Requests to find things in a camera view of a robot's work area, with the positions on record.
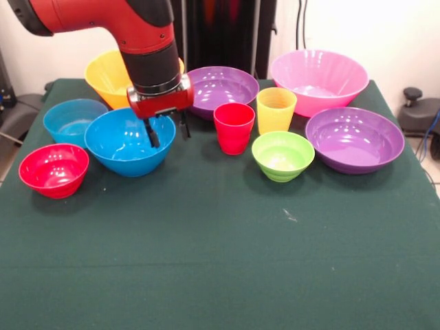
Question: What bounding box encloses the large pink bowl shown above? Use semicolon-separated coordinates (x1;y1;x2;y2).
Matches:
269;49;371;118

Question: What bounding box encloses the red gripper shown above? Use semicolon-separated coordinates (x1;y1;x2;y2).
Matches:
126;74;195;149

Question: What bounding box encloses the blue cable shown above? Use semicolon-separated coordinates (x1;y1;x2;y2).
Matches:
417;109;440;164

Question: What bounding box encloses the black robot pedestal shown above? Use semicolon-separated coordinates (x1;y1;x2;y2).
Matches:
170;0;278;80

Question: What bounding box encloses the yellow cup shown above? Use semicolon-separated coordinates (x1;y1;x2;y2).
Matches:
256;87;298;136

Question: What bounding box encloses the large yellow bowl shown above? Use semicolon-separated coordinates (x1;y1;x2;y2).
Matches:
84;49;186;111

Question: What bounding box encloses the grey pedestal leg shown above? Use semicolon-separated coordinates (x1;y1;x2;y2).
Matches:
0;93;44;145
398;98;440;138

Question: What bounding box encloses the blue bowl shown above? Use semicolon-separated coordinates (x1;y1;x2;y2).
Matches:
84;107;177;178

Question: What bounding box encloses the dark green tablecloth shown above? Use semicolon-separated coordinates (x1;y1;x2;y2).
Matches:
0;78;440;330

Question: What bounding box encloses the black wall cable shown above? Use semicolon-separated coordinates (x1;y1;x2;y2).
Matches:
295;0;304;48
302;0;308;50

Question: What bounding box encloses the small green bowl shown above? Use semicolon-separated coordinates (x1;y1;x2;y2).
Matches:
251;131;316;183

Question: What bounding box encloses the purple bowl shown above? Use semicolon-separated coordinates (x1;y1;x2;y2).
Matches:
187;65;261;122
305;107;406;175

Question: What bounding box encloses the black equipment box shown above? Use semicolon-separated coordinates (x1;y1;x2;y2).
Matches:
0;47;17;111

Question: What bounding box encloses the translucent teal bowl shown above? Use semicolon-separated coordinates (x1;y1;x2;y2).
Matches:
43;98;109;150

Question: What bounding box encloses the small red bowl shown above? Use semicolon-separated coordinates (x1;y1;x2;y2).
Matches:
18;143;90;200

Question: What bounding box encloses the red cup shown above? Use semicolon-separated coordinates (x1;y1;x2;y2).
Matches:
212;102;256;156

